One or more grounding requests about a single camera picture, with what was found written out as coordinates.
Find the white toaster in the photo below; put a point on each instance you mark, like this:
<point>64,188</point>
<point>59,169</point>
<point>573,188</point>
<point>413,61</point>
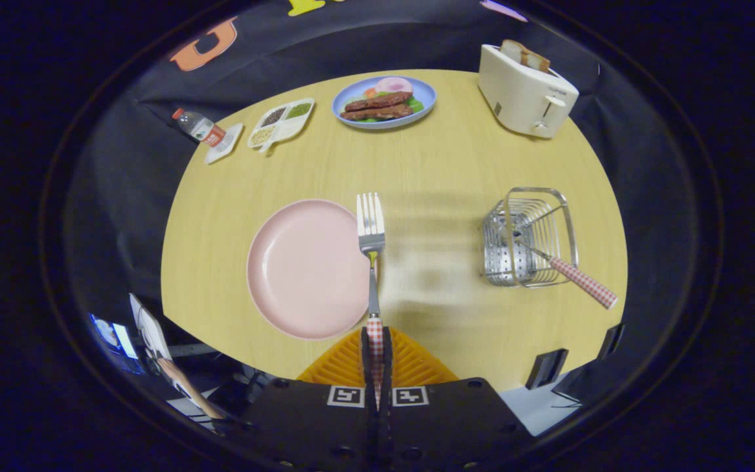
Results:
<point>515,92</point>

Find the white board panel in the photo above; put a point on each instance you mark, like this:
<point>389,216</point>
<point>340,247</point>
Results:
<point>151,328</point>

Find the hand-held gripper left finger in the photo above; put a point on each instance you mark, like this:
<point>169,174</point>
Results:
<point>366,367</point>

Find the pink plate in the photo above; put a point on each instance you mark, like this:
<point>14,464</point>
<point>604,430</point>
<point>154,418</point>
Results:
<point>305,269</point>

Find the green lettuce leaf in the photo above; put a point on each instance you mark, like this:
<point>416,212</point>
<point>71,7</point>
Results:
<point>416,105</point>

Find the toast bread slice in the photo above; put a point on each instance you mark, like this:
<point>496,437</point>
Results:
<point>512,51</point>
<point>536,61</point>

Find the pink ham slice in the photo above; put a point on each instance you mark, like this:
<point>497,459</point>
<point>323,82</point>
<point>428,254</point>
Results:
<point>394,85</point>

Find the blue food plate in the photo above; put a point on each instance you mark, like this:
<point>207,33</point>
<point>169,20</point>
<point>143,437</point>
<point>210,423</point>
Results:
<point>425,95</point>

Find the white divided spice tray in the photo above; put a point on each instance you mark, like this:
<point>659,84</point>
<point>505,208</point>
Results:
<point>286,128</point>

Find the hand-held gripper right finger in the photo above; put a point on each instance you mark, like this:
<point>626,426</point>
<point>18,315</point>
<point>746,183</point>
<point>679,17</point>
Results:
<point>387,367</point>

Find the black block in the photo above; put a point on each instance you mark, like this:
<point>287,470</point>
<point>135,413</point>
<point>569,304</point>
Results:
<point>611,341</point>
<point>546,368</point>

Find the brown meat strip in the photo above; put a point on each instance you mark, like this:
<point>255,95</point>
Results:
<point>377,113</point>
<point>377,101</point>

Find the lit computer screen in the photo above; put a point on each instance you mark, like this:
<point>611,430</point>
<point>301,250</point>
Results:
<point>109,337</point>

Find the tan wooden bar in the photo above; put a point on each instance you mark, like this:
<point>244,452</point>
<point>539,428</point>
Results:
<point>187,388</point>

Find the clear water bottle red label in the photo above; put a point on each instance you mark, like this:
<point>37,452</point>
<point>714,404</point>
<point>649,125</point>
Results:
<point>200,126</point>

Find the small white square dish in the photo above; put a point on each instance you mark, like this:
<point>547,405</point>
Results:
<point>230,147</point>

